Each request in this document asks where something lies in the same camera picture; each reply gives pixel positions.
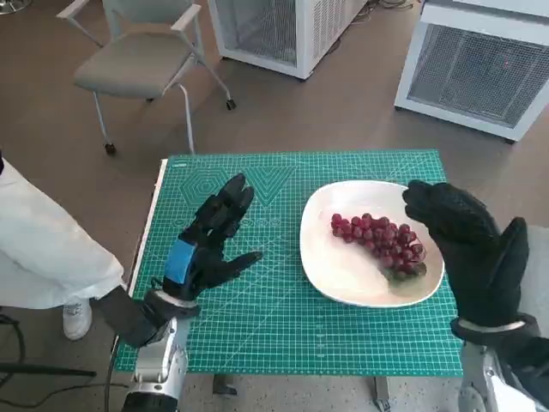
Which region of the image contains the bare black left hand blue tape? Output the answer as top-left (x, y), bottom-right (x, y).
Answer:
top-left (161, 173), bottom-right (264, 301)

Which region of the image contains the black knitted glove right hand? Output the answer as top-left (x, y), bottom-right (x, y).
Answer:
top-left (401, 179), bottom-right (528, 331)

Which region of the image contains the purple toy grape bunch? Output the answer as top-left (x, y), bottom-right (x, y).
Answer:
top-left (329, 213), bottom-right (429, 284)

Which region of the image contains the white plate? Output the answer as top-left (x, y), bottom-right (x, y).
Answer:
top-left (299, 179), bottom-right (445, 308)

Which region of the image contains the green cutting mat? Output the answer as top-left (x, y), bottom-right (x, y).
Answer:
top-left (114, 148), bottom-right (465, 379)

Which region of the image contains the person's white shoe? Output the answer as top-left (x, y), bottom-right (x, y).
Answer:
top-left (62, 300), bottom-right (94, 342)

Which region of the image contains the person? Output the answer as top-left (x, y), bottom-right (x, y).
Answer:
top-left (0, 148), bottom-right (130, 342)

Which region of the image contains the metal table leg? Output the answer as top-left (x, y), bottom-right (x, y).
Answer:
top-left (371, 377), bottom-right (392, 411)

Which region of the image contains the white mesh cabinet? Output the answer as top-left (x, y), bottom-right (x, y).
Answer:
top-left (208, 0), bottom-right (372, 81)
top-left (394, 0), bottom-right (549, 145)

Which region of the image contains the black stand leg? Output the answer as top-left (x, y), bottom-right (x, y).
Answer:
top-left (0, 362), bottom-right (98, 378)

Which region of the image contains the grey chair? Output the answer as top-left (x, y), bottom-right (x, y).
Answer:
top-left (56, 0), bottom-right (238, 156)

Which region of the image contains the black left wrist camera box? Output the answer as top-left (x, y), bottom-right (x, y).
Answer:
top-left (92, 286), bottom-right (160, 348)

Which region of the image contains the black table bracket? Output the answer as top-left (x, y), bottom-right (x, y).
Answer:
top-left (213, 376), bottom-right (238, 397)

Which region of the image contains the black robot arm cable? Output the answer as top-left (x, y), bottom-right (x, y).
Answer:
top-left (102, 336), bottom-right (119, 400)

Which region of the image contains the black floor cable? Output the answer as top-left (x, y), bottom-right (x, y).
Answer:
top-left (0, 312), bottom-right (27, 366)

